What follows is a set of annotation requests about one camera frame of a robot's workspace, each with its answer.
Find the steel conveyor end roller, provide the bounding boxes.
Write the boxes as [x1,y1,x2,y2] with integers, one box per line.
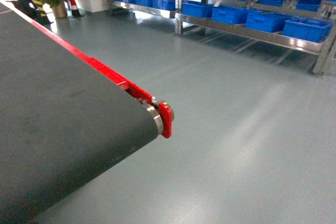
[143,100,174,138]

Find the blue plastic bin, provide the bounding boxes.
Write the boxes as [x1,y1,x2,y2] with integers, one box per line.
[282,18,333,43]
[245,13,292,33]
[182,2,213,18]
[211,6,248,25]

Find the red conveyor side rail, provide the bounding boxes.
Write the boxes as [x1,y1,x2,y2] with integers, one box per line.
[0,1,174,139]

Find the stainless steel shelf rack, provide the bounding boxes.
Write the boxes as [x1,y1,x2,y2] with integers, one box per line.
[114,0,335,74]

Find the red white traffic cone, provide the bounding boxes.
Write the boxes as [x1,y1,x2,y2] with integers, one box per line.
[69,0,82,18]

